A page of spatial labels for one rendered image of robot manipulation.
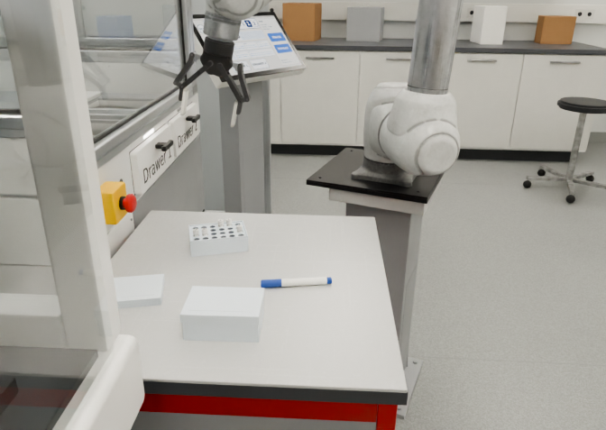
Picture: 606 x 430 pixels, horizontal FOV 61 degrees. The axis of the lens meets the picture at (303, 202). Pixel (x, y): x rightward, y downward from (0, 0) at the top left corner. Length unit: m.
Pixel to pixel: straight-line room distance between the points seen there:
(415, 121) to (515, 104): 3.21
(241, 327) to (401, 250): 0.80
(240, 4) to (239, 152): 1.29
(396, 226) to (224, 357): 0.83
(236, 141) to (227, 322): 1.56
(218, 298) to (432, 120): 0.68
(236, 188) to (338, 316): 1.56
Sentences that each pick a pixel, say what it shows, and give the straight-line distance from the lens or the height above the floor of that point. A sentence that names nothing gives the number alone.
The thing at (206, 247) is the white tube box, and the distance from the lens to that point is 1.14.
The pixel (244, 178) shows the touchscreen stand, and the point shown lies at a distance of 2.40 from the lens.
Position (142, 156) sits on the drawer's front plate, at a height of 0.91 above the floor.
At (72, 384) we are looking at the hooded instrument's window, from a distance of 0.57.
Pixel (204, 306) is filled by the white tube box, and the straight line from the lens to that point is 0.88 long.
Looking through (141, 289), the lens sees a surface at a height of 0.78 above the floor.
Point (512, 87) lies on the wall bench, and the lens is 4.42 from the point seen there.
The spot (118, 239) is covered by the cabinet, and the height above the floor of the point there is 0.76.
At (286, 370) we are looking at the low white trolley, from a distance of 0.83.
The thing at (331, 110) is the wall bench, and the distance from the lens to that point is 4.24.
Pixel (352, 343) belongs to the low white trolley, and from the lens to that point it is 0.88.
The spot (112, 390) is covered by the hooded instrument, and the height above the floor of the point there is 0.89.
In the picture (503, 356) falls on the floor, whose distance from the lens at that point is 2.21.
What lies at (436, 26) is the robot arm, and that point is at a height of 1.22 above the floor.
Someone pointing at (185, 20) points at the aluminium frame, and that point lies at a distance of 1.85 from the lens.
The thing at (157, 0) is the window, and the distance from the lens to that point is 1.62.
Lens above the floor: 1.29
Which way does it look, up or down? 22 degrees down
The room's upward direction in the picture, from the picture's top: 1 degrees clockwise
